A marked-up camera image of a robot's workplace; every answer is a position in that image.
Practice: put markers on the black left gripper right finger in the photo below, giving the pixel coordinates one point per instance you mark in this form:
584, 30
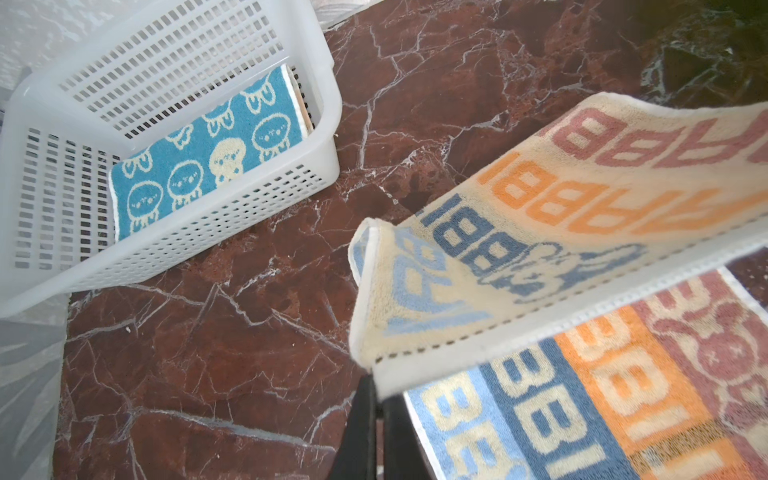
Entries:
403, 458

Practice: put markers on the blue bunny pattern towel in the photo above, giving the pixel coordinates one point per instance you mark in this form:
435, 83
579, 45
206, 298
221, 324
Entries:
252, 127

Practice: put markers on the beige towel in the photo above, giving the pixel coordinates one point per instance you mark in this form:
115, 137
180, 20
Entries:
561, 313

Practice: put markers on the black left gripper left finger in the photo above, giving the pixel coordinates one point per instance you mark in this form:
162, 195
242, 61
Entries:
356, 457

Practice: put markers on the white plastic perforated basket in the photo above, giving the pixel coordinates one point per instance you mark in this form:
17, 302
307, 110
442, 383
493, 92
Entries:
161, 136

